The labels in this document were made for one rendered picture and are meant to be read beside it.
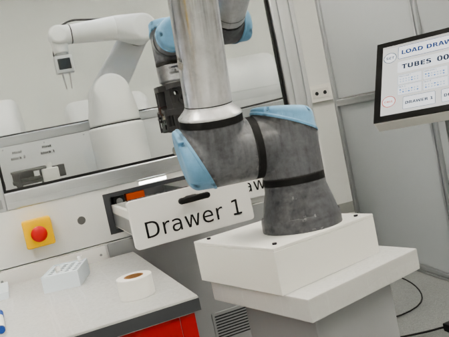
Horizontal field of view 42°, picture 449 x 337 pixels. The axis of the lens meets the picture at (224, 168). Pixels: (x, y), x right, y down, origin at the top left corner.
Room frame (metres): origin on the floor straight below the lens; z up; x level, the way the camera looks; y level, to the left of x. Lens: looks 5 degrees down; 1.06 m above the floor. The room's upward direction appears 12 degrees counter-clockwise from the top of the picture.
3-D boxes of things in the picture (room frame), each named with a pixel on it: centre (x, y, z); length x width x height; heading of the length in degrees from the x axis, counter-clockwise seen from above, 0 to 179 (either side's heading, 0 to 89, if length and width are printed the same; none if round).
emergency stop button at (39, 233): (1.47, 0.50, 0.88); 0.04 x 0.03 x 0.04; 110
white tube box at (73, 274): (1.36, 0.42, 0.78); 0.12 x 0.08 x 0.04; 2
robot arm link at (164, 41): (1.34, 0.04, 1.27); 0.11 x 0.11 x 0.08; 11
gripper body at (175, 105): (1.44, 0.08, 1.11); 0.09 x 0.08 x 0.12; 110
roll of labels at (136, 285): (1.12, 0.22, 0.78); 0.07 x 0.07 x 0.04
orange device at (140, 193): (1.99, 0.34, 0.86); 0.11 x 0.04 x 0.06; 110
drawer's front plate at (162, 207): (1.33, 0.09, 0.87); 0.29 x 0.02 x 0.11; 110
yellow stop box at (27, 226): (1.50, 0.51, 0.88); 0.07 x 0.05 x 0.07; 110
